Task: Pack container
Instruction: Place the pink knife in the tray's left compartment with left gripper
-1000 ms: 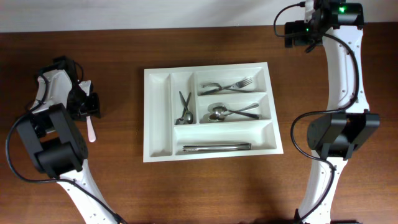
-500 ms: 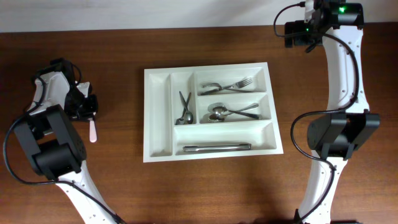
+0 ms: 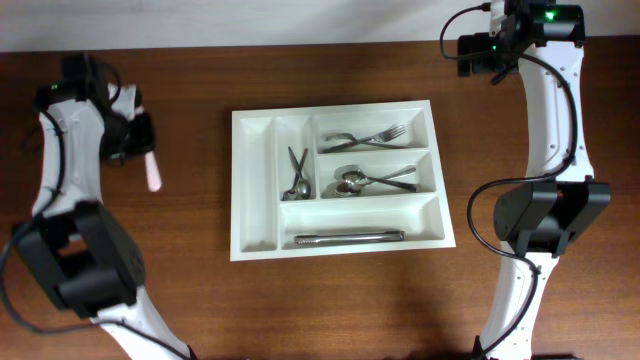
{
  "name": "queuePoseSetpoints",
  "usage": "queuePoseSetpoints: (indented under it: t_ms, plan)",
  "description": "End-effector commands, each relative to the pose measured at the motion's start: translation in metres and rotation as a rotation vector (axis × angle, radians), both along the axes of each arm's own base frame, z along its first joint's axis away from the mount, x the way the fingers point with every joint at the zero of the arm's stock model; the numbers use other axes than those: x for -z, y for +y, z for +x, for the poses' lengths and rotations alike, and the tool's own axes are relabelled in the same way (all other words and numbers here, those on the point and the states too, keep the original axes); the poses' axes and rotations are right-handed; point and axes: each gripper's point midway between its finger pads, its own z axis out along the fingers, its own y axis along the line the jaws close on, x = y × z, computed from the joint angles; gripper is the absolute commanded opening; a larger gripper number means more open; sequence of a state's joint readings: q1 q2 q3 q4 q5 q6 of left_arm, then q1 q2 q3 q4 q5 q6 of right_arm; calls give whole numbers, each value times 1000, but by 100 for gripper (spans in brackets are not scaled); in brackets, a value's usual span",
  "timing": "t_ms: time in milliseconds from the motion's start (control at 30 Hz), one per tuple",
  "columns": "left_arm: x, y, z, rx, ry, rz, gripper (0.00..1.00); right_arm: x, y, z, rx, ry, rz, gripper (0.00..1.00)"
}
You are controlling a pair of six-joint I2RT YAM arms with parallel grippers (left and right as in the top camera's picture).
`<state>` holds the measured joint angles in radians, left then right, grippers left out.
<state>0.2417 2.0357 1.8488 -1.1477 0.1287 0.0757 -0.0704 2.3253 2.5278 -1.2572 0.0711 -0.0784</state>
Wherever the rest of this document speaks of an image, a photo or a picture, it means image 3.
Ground pink plastic knife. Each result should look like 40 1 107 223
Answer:
133 104 163 193

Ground steel teaspoon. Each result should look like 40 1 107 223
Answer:
280 147 310 202
287 145 312 200

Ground steel tablespoon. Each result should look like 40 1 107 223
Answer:
334 165 421 197
342 171 421 193

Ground steel kitchen tongs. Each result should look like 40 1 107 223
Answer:
293 230 405 245

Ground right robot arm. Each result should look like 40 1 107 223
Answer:
453 1 611 359

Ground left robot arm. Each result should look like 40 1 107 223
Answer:
1 53 196 359

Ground white plastic cutlery tray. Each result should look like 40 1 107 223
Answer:
230 100 456 261

